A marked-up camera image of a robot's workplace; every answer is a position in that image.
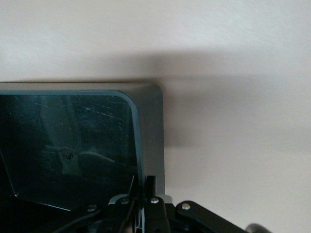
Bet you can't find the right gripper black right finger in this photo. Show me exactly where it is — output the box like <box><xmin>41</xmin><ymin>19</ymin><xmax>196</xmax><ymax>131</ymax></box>
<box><xmin>143</xmin><ymin>175</ymin><xmax>246</xmax><ymax>233</ymax></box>

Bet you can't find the black rectangular plastic box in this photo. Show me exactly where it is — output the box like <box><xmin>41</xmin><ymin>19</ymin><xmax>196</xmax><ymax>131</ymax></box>
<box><xmin>0</xmin><ymin>82</ymin><xmax>168</xmax><ymax>233</ymax></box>

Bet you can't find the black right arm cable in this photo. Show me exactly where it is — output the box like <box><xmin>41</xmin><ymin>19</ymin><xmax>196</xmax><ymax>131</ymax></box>
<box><xmin>245</xmin><ymin>222</ymin><xmax>268</xmax><ymax>233</ymax></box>

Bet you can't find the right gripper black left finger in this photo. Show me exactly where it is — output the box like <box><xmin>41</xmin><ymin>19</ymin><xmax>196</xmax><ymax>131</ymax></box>
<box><xmin>84</xmin><ymin>175</ymin><xmax>142</xmax><ymax>233</ymax></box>

